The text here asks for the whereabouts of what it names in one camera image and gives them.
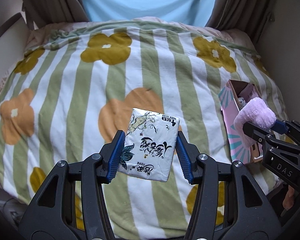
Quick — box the right hand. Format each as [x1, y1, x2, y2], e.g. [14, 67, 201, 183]
[282, 186, 295, 210]

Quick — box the white black spotted plush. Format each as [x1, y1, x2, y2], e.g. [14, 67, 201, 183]
[238, 96, 247, 108]

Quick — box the cardboard box pink lining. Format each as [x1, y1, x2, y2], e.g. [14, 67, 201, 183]
[218, 80, 263, 164]

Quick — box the floral striped blanket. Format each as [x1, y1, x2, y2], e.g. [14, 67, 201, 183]
[0, 19, 289, 239]

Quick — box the brown curtain right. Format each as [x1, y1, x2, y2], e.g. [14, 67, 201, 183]
[206, 0, 276, 43]

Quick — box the brown curtain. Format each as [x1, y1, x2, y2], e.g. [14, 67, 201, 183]
[206, 0, 276, 43]
[23, 0, 89, 28]

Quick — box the white headboard panel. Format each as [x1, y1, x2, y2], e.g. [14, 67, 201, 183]
[0, 13, 30, 80]

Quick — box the brown curtain left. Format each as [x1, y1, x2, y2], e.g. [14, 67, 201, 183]
[23, 0, 89, 28]

